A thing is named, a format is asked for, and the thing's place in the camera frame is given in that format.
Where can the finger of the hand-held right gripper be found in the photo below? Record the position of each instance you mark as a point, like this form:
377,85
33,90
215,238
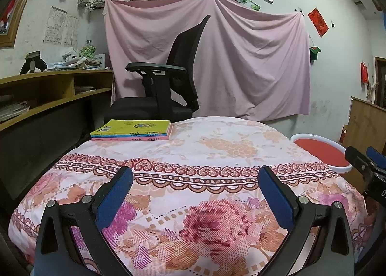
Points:
355,155
375,154

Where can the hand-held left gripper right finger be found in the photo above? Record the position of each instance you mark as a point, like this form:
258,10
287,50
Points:
276,200

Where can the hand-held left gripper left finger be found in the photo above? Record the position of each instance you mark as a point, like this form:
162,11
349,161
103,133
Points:
114,197

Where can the red basin with white rim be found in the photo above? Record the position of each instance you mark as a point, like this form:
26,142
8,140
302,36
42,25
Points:
322,151

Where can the wooden cabinet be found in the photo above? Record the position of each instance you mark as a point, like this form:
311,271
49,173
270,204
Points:
368,119

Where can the blue book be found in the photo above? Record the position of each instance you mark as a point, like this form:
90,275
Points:
129,136

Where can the yellow book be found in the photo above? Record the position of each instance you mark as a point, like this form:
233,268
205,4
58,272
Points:
132,125

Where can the red hanging ornament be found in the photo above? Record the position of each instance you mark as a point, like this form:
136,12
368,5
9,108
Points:
364,72

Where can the floral pink blanket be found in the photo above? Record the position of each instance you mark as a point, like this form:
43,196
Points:
196,149

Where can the green hat ornament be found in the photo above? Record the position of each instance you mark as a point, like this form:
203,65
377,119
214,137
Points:
314,51

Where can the shelf papers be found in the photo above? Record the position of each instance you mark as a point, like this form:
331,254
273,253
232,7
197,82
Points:
84,88

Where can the stack of newspapers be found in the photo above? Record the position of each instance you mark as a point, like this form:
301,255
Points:
13,110

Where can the red paper poster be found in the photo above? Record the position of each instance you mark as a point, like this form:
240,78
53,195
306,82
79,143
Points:
318,22

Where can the white cardboard box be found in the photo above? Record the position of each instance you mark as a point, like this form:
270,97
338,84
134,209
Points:
99,59

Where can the pile of papers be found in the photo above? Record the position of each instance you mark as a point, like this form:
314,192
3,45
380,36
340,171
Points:
72,63

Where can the wooden desk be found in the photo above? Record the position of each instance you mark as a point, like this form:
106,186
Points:
36,77

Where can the glass jar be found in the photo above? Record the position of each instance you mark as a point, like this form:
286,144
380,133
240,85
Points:
88,50

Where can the black desk device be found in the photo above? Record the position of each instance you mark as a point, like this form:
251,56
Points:
33,62

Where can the black office chair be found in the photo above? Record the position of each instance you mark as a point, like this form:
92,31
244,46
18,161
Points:
181,53

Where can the red flag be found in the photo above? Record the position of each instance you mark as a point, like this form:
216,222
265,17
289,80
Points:
9,10

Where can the wooden door frame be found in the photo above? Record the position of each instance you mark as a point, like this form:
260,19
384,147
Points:
380,77

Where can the black wall hook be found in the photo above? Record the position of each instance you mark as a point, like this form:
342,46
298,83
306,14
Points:
332,24

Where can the pink wall sheet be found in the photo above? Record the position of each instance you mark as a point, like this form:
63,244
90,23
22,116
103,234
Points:
241,68

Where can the small paper wall calendar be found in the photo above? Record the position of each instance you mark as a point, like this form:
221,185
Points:
71,30

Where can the large paper wall calendar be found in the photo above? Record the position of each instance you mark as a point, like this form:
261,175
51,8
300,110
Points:
55,24

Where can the wooden window frame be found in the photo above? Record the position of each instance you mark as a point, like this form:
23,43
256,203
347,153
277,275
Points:
18,7

